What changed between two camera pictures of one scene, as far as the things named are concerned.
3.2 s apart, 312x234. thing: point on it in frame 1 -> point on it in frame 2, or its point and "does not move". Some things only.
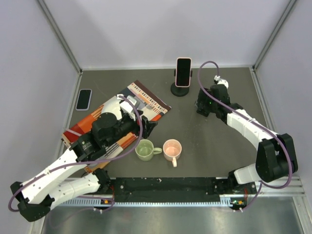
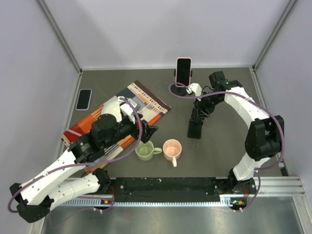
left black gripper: (147, 126) -> (147, 131)
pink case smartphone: (183, 72) does not move
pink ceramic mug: (172, 148) does not move
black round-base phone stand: (180, 91) does not move
